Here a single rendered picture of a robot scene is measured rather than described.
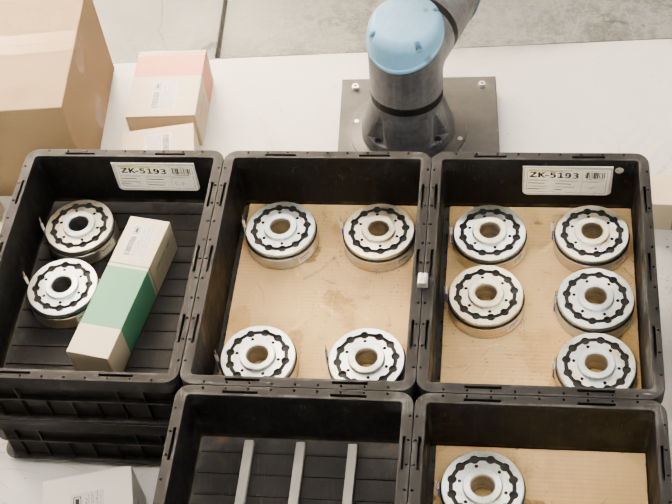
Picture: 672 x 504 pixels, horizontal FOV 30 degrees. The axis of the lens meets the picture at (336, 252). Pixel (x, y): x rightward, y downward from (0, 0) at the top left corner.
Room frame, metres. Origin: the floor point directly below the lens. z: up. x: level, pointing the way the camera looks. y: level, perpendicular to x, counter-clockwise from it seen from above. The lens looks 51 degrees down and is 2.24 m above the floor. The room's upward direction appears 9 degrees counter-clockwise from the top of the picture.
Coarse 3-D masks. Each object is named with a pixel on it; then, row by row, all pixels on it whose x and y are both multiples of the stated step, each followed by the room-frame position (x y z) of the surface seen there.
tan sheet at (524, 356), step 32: (544, 224) 1.13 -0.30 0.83; (448, 256) 1.10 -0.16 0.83; (544, 256) 1.07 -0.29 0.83; (448, 288) 1.04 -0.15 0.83; (544, 288) 1.01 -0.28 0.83; (448, 320) 0.99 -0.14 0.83; (544, 320) 0.96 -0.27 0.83; (448, 352) 0.93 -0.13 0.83; (480, 352) 0.93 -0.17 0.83; (512, 352) 0.92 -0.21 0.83; (544, 352) 0.91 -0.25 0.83; (512, 384) 0.87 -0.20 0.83; (544, 384) 0.86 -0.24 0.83; (640, 384) 0.84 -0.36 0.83
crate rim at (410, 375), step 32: (224, 160) 1.26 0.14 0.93; (256, 160) 1.25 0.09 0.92; (288, 160) 1.24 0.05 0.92; (320, 160) 1.23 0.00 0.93; (352, 160) 1.22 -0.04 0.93; (384, 160) 1.21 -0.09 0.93; (416, 160) 1.20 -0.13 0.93; (224, 192) 1.19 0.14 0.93; (416, 224) 1.08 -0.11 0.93; (416, 256) 1.03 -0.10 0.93; (416, 288) 0.97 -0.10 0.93; (192, 320) 0.98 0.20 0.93; (416, 320) 0.92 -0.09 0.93; (192, 352) 0.93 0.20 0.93; (416, 352) 0.88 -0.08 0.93; (192, 384) 0.88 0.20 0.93; (224, 384) 0.87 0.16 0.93; (256, 384) 0.87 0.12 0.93; (288, 384) 0.86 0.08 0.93; (320, 384) 0.85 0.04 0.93; (352, 384) 0.84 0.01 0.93; (384, 384) 0.84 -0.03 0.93; (416, 384) 0.84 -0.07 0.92
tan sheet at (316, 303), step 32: (320, 224) 1.19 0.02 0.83; (320, 256) 1.13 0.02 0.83; (256, 288) 1.09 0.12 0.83; (288, 288) 1.08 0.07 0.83; (320, 288) 1.08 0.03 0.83; (352, 288) 1.07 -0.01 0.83; (384, 288) 1.06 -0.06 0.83; (256, 320) 1.04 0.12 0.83; (288, 320) 1.03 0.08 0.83; (320, 320) 1.02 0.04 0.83; (352, 320) 1.01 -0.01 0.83; (384, 320) 1.00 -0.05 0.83; (320, 352) 0.97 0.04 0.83
